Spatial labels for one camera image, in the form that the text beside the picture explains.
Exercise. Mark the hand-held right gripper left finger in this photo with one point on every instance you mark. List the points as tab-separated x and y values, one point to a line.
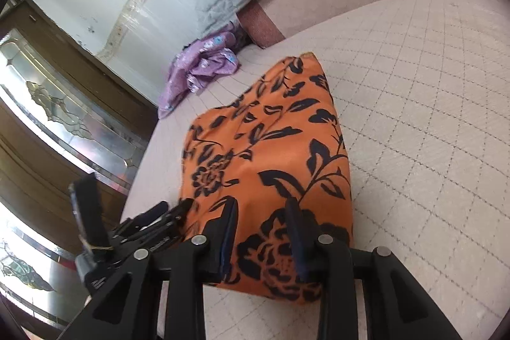
227	240

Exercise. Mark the purple floral cloth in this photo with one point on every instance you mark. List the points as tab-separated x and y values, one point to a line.
207	65

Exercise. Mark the orange floral garment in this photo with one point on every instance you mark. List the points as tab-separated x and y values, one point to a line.
279	149

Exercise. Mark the brown wardrobe with glass doors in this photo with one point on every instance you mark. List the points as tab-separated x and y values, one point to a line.
48	149

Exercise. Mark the white quilted bed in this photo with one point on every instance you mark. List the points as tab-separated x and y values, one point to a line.
418	125

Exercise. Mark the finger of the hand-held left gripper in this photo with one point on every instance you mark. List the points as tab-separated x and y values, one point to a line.
149	211
181	207

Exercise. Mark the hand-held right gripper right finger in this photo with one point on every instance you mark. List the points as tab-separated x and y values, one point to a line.
297	240

